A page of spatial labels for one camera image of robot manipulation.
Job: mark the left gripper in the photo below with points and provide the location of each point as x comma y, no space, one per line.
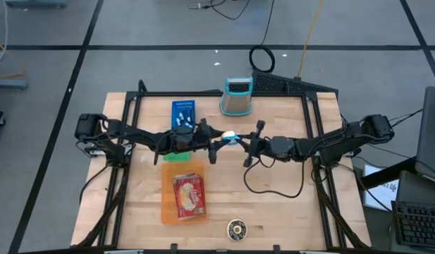
203,139

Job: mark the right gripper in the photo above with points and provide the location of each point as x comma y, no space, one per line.
263,148

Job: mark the blue frosted toy donut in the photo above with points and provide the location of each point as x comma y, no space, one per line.
229,137

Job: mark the red snack box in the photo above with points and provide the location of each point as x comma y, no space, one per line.
189,195

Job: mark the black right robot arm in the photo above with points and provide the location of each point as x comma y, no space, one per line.
337,139

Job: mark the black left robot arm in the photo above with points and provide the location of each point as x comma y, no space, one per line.
139,135

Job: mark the teal metal box grater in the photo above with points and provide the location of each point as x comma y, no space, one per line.
236,98

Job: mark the green plastic tray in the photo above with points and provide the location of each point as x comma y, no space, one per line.
175,157

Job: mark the blue plastic tray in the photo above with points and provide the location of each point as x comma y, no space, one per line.
176,107

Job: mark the black perforated panel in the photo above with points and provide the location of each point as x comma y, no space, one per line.
291,84

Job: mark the orange plastic tray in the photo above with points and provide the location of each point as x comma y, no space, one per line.
166,211

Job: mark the chocolate frosted toy donut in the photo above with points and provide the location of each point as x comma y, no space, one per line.
237,230

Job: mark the white paper sheet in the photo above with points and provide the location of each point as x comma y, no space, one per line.
383,194

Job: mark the black keyboard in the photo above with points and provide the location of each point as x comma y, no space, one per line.
419,225

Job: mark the grey floor platform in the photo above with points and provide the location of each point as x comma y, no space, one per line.
9,83
35,3

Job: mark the black aluminium table frame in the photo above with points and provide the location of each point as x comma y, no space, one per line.
203,94

